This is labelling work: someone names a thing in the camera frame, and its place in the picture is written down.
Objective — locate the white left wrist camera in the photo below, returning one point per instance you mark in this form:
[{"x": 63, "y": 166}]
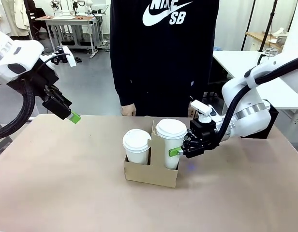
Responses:
[{"x": 66, "y": 56}]

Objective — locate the person's right hand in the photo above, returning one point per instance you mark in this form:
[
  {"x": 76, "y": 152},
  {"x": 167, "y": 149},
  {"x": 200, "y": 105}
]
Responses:
[{"x": 128, "y": 110}]

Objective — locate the person's black hoodie torso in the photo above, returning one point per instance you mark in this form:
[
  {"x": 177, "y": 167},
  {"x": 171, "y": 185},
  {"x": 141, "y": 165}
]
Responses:
[{"x": 163, "y": 48}]

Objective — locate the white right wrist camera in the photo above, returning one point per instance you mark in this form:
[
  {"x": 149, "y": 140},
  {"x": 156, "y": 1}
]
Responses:
[{"x": 202, "y": 110}]

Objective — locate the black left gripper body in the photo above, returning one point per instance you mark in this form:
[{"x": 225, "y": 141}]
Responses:
[{"x": 57, "y": 104}]

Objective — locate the person's right forearm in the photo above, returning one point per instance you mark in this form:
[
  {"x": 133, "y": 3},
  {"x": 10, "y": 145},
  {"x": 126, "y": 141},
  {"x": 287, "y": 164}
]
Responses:
[{"x": 122, "y": 72}]

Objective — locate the white coat on mannequin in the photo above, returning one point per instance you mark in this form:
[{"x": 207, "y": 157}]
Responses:
[{"x": 11, "y": 17}]

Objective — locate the blue cloth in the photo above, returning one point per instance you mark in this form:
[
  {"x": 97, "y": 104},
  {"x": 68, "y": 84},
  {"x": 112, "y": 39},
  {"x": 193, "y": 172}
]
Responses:
[{"x": 218, "y": 49}]

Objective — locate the white side table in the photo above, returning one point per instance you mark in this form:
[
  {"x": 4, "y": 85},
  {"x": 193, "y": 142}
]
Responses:
[{"x": 238, "y": 62}]

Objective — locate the black foot pedal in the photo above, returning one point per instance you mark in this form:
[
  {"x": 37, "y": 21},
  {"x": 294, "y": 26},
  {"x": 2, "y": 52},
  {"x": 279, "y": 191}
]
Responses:
[{"x": 78, "y": 59}]

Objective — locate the person's left forearm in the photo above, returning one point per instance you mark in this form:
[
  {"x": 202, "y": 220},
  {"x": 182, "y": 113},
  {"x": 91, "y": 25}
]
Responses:
[{"x": 204, "y": 72}]

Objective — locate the person's left hand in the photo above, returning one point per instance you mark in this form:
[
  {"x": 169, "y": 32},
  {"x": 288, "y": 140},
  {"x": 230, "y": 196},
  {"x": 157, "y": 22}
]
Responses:
[{"x": 191, "y": 110}]

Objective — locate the grey stacked cups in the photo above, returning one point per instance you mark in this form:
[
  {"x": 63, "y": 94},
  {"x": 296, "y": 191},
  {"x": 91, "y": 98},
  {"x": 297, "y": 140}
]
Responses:
[{"x": 280, "y": 39}]

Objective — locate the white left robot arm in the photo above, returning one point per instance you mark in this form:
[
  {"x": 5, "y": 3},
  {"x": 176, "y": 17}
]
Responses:
[{"x": 11, "y": 58}]

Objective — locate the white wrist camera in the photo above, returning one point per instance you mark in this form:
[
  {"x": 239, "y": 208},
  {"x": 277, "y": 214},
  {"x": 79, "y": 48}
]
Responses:
[
  {"x": 202, "y": 110},
  {"x": 66, "y": 56}
]

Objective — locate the white plastic cup lid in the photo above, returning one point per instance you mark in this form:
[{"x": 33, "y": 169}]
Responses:
[
  {"x": 171, "y": 128},
  {"x": 136, "y": 140}
]

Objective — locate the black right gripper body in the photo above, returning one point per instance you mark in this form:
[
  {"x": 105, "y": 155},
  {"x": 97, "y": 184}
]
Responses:
[{"x": 203, "y": 137}]

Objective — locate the tall white paper cup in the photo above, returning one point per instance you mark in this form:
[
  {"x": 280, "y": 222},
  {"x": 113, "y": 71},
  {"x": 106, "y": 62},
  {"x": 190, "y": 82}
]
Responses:
[{"x": 172, "y": 152}]

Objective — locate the brown cardboard cup carrier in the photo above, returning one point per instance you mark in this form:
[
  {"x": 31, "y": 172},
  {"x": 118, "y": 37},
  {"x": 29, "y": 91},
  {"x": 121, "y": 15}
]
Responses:
[{"x": 151, "y": 171}]

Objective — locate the short white paper cup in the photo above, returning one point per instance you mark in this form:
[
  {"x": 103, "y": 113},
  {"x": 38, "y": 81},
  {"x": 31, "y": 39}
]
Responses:
[{"x": 137, "y": 155}]

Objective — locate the grey background workbench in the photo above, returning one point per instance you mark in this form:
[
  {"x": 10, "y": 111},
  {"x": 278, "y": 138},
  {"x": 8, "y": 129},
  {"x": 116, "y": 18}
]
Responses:
[{"x": 69, "y": 21}]

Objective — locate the wooden shelf board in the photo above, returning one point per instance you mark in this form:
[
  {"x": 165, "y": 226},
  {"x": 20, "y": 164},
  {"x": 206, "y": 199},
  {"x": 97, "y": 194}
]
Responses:
[{"x": 262, "y": 38}]

